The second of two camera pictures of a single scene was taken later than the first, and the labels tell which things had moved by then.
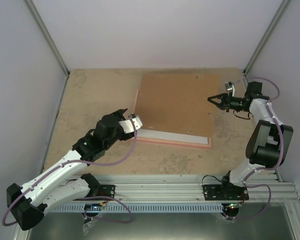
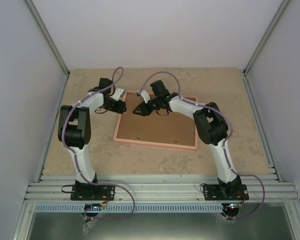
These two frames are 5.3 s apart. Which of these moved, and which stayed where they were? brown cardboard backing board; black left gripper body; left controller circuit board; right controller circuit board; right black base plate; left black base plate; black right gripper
Moved: brown cardboard backing board; black right gripper; black left gripper body
Stayed: left controller circuit board; right black base plate; left black base plate; right controller circuit board
